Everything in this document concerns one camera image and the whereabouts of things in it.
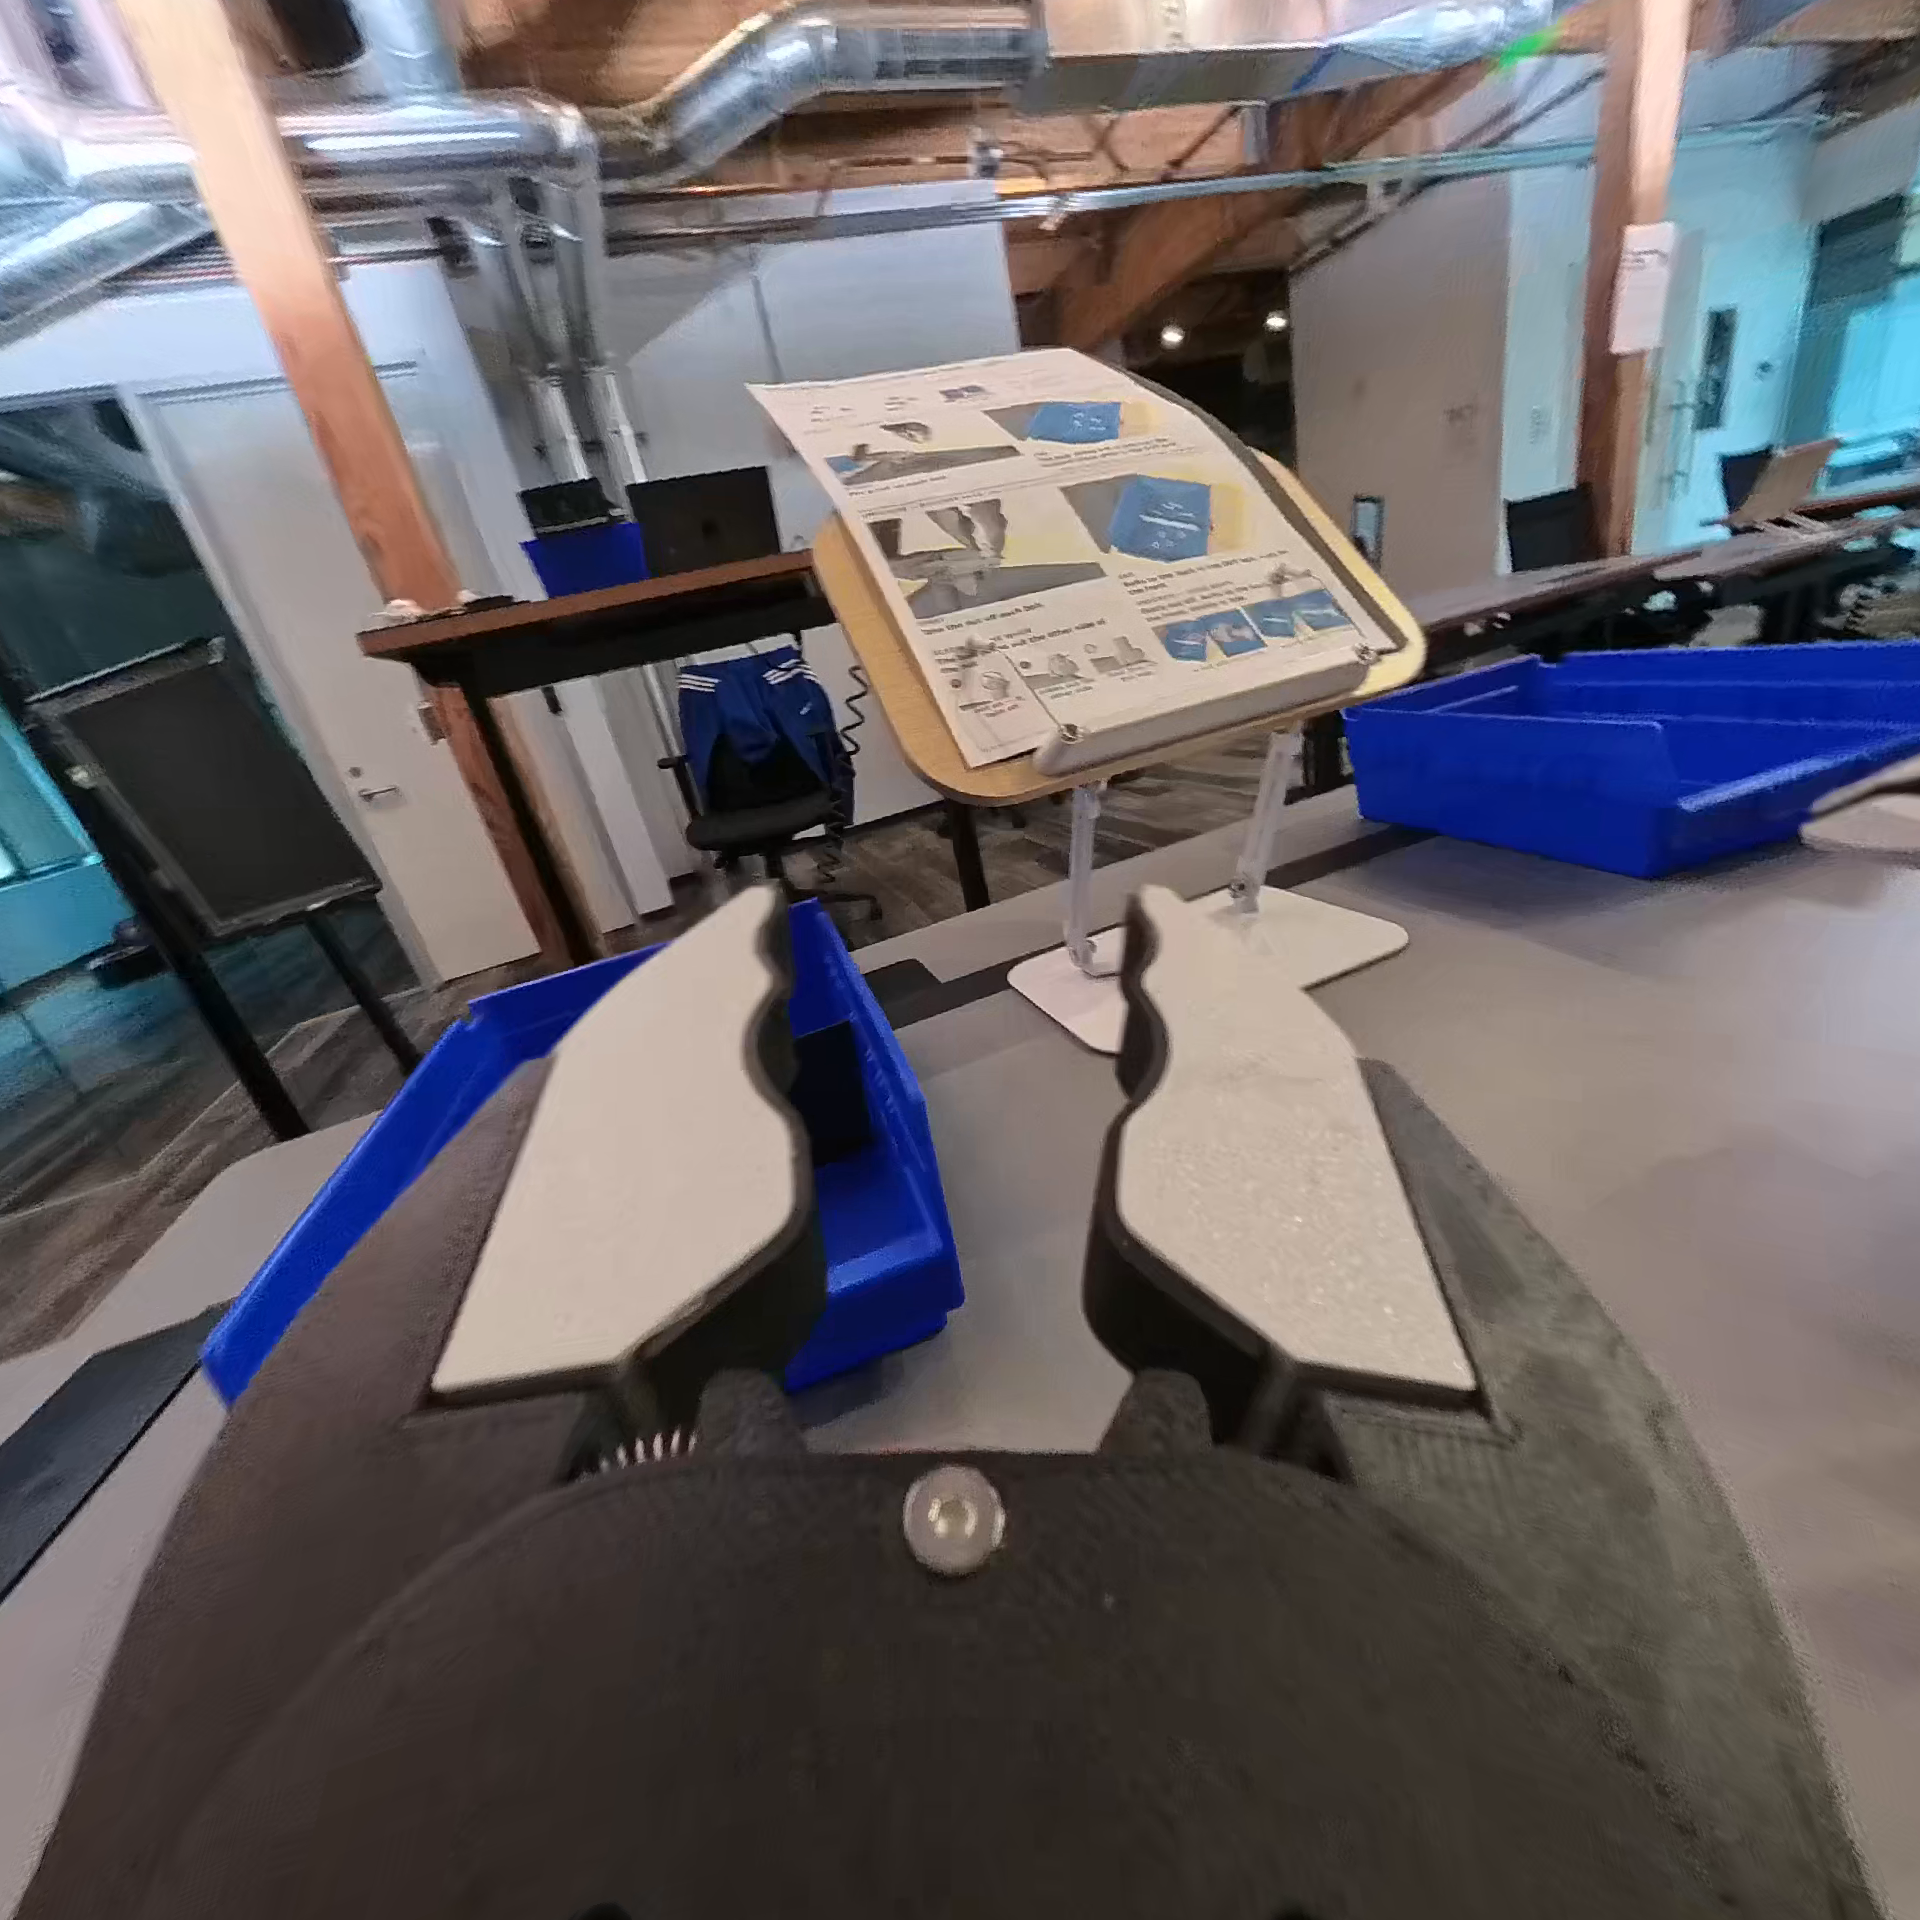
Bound black office chair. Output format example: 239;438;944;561
1503;488;1596;577
655;721;886;921

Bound silver spiral duct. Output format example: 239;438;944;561
0;83;608;338

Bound rectangular metal duct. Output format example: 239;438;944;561
1035;0;1517;110

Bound white door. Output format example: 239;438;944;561
142;360;542;977

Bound long brown table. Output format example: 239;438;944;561
1410;488;1920;676

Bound blue striped jacket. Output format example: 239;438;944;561
675;644;856;827

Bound printed instruction sheet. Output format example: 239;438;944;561
748;347;1373;758

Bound instruction sheet on stand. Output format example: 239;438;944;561
808;369;1427;1057

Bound white paper notice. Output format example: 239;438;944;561
1615;222;1680;360

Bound blue plastic bin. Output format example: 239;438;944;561
1342;637;1920;882
200;897;964;1404

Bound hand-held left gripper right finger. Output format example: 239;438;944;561
1083;885;1479;1404

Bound tan chair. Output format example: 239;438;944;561
1720;438;1839;530

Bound brown standing desk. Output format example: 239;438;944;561
357;548;991;916

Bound grey desk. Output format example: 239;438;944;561
0;779;1920;1920

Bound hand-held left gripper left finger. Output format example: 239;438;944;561
431;885;830;1404

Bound small blue storage bin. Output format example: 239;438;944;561
518;522;650;602

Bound wooden post with notice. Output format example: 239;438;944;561
1574;0;1695;558

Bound black panel on stand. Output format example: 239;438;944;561
23;637;422;1142

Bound bare wooden support post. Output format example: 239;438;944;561
118;0;578;963

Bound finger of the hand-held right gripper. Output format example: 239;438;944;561
1799;755;1920;860

